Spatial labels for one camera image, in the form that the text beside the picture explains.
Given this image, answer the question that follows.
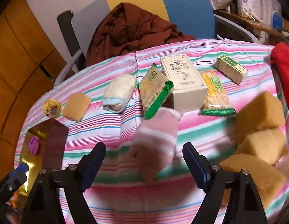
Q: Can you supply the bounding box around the small yellow sponge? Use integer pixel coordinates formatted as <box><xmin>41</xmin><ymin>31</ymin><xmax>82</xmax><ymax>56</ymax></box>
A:
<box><xmin>62</xmin><ymin>93</ymin><xmax>92</xmax><ymax>122</ymax></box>

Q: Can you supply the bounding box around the dark red jacket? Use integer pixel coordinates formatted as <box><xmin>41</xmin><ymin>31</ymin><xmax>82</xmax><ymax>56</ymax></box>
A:
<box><xmin>86</xmin><ymin>3</ymin><xmax>195</xmax><ymax>67</ymax></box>

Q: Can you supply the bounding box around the wooden side shelf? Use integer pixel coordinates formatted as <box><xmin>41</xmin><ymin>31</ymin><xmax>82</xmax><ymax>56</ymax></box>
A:
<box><xmin>214</xmin><ymin>10</ymin><xmax>289</xmax><ymax>46</ymax></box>

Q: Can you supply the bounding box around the striped pink green tablecloth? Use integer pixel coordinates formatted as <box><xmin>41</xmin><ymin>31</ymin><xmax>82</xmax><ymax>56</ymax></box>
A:
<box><xmin>14</xmin><ymin>39</ymin><xmax>284</xmax><ymax>223</ymax></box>

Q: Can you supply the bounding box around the pink striped sock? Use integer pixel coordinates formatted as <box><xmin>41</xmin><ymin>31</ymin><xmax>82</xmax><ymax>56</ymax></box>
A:
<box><xmin>129</xmin><ymin>107</ymin><xmax>183</xmax><ymax>183</ymax></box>

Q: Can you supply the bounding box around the white tissue pack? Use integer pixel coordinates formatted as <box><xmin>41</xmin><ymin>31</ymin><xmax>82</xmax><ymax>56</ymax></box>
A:
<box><xmin>237</xmin><ymin>0</ymin><xmax>253</xmax><ymax>19</ymax></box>

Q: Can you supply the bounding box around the red cloth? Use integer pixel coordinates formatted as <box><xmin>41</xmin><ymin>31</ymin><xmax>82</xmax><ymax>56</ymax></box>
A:
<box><xmin>270</xmin><ymin>42</ymin><xmax>289</xmax><ymax>110</ymax></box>

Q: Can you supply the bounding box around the blue round object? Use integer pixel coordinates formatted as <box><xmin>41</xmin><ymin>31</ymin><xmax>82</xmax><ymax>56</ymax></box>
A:
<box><xmin>272</xmin><ymin>11</ymin><xmax>284</xmax><ymax>29</ymax></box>

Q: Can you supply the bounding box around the yellow green cracker packet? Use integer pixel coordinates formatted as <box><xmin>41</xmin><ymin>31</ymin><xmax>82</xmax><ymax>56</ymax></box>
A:
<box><xmin>200</xmin><ymin>70</ymin><xmax>236</xmax><ymax>116</ymax></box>

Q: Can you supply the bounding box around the beige medicine box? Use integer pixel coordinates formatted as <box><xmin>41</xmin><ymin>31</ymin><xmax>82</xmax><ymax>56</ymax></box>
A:
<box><xmin>160</xmin><ymin>54</ymin><xmax>208</xmax><ymax>113</ymax></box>

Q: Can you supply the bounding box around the purple wrapper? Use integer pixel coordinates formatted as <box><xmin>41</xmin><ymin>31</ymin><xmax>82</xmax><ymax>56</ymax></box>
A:
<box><xmin>28</xmin><ymin>136</ymin><xmax>40</xmax><ymax>156</ymax></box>

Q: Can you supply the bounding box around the gold shiny box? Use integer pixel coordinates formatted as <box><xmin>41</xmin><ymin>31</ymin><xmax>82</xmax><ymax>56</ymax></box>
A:
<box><xmin>17</xmin><ymin>118</ymin><xmax>68</xmax><ymax>215</ymax></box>

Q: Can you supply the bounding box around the small green white box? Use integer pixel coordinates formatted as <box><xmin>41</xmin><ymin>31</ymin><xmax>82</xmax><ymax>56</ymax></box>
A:
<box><xmin>216</xmin><ymin>54</ymin><xmax>248</xmax><ymax>85</ymax></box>

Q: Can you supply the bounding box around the grey yellow blue chair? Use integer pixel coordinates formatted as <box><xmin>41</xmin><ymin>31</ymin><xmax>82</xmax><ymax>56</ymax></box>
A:
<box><xmin>54</xmin><ymin>0</ymin><xmax>258</xmax><ymax>85</ymax></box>

